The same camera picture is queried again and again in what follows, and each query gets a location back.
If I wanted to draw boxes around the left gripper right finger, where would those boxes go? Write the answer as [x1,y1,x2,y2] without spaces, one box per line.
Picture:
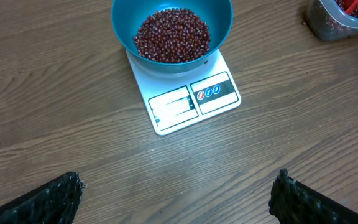
[268,169,358,224]

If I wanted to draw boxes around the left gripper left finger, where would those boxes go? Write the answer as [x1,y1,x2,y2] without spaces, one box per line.
[0,172,85,224]

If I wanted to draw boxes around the orange measuring scoop blue handle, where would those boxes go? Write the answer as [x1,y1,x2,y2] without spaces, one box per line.
[343,0,358,14]

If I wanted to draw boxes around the white kitchen scale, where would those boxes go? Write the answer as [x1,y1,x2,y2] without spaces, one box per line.
[127,50,241,136]

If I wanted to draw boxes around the blue bowl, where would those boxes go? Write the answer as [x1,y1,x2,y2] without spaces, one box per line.
[111,0,234,73]

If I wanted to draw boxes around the red beans in bowl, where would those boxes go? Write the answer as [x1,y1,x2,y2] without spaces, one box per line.
[133,8,211,63]

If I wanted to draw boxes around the clear plastic container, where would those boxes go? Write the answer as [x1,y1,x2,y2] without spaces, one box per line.
[305,0,358,41]

